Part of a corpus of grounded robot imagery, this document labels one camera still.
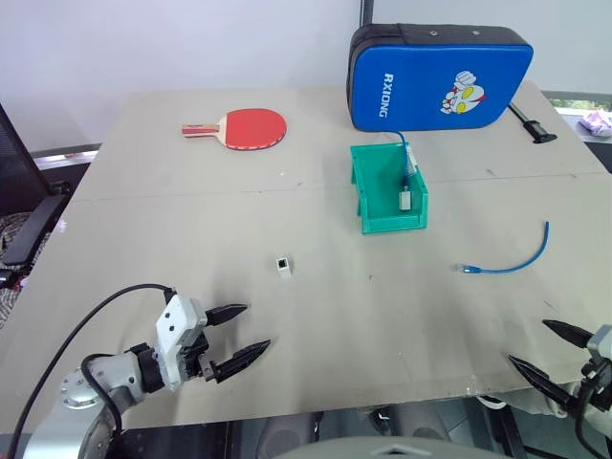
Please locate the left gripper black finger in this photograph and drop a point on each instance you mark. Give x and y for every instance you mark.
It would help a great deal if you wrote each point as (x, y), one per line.
(227, 313)
(241, 361)

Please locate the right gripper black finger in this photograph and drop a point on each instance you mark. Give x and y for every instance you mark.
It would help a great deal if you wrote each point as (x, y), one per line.
(571, 333)
(542, 381)

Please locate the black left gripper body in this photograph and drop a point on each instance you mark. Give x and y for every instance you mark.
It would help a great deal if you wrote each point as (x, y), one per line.
(198, 361)

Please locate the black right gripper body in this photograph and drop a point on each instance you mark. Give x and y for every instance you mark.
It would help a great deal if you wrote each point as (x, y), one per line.
(595, 375)

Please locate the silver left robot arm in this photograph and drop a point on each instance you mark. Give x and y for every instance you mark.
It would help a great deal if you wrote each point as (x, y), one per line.
(72, 392)

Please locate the small white connector block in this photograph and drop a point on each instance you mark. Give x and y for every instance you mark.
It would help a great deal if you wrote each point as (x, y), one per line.
(284, 266)

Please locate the red table tennis paddle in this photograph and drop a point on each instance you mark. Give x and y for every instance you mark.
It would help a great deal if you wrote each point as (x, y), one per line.
(253, 126)

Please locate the green plastic bin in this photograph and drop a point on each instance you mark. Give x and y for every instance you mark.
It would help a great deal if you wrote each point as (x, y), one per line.
(378, 191)

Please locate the purple crumpled wrapper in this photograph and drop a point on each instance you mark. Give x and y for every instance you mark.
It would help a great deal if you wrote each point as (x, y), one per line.
(596, 122)

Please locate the black office chair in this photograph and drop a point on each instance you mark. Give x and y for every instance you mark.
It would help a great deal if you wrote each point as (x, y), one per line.
(19, 181)

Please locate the blue RXIONG kick pad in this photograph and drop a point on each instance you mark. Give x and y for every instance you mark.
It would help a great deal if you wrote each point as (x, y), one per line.
(430, 86)

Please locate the black vertical pole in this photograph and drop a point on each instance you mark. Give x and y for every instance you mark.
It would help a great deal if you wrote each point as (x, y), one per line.
(366, 12)

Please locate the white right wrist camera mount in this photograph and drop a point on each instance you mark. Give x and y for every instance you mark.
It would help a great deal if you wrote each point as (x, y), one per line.
(603, 342)

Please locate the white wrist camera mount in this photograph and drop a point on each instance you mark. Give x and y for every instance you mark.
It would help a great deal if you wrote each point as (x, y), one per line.
(172, 330)
(603, 342)

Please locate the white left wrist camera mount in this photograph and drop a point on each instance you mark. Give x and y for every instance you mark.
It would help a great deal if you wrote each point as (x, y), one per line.
(172, 330)

